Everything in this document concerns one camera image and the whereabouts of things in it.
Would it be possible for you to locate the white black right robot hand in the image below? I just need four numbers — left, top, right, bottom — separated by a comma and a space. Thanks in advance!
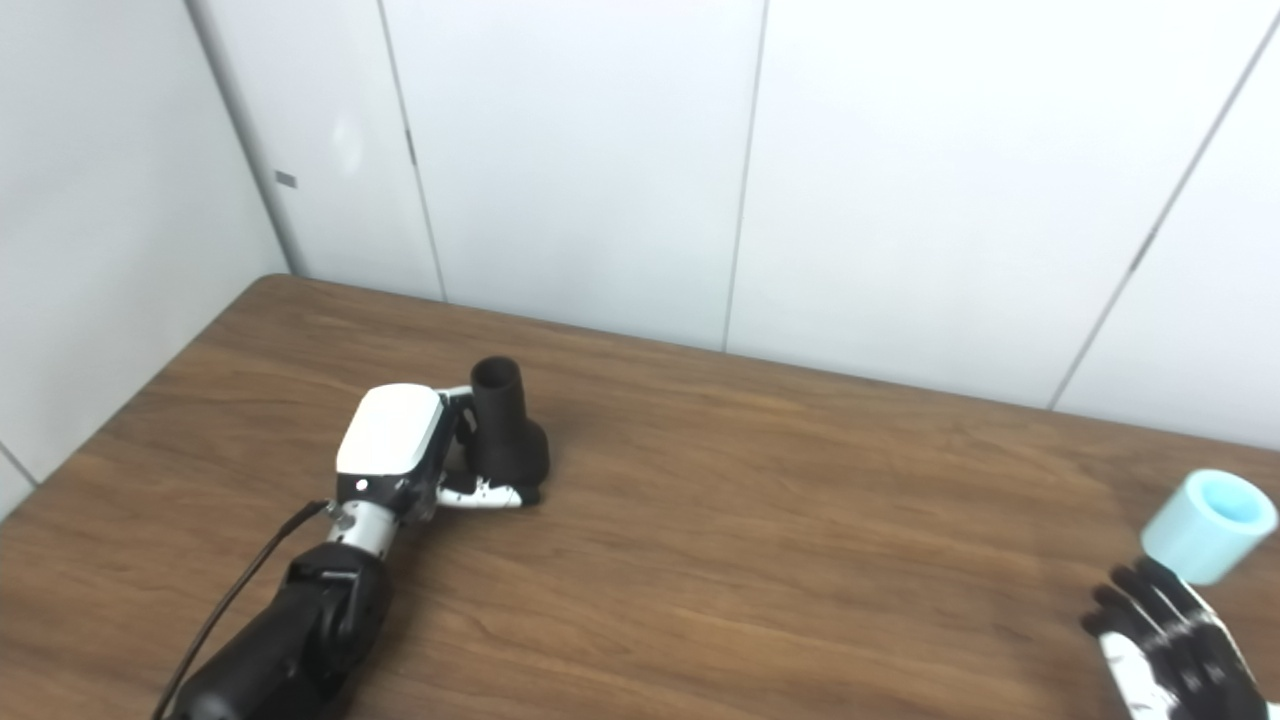
1082, 557, 1271, 720

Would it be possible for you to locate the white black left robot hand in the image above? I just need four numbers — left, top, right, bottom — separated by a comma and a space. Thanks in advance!
335, 383, 543, 523

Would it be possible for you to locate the black flared nozzle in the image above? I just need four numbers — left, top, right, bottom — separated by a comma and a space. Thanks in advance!
470, 357, 551, 491

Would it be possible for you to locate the light-blue hose piece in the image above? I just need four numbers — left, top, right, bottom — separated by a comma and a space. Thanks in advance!
1141, 469, 1279, 586

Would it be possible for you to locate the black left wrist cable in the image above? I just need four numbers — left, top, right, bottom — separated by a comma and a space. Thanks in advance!
150, 500, 346, 720

